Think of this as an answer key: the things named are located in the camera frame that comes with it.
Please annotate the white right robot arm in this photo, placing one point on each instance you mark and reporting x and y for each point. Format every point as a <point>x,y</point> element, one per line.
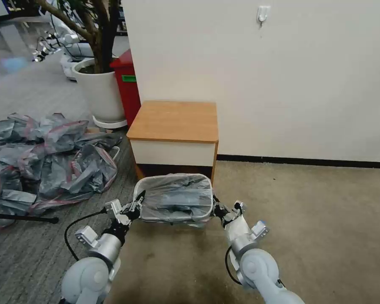
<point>256,266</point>

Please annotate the translucent grey garbage bag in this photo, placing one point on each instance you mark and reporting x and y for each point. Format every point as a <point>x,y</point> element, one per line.
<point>177,196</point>

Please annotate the white wall hook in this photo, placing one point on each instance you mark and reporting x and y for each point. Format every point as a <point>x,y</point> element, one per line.
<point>263,14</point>

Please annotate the white round planter pot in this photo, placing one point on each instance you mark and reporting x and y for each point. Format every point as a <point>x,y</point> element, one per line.
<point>103,95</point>

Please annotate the white planter saucer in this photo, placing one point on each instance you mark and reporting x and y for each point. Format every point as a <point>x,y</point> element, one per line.
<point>109,124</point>

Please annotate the red bin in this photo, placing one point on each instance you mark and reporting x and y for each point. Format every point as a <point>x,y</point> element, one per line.
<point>128,95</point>

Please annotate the white trash can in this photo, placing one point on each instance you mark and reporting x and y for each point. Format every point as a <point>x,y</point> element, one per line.
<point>164,219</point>

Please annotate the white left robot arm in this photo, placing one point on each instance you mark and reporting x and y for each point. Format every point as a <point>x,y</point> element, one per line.
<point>88,275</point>

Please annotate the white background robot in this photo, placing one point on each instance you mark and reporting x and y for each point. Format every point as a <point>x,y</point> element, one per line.
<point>69,41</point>

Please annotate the black pole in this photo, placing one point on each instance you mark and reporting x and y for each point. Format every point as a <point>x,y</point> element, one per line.
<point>25,218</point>

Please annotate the pile of grey garbage bags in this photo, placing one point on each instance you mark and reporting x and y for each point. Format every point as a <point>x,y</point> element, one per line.
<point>50,158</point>

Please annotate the wooden top side table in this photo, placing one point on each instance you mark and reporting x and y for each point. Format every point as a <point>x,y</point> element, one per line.
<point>174,122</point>

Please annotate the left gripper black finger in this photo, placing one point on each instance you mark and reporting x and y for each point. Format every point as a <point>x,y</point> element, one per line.
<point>140,198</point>
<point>131,218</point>

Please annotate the green label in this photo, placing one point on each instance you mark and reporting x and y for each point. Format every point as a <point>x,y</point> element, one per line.
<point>129,78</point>

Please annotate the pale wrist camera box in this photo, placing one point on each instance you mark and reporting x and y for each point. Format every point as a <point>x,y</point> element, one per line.
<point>239,207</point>
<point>114,207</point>

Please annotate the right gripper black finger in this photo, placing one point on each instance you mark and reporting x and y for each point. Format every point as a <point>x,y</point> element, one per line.
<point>217,202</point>
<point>221,219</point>

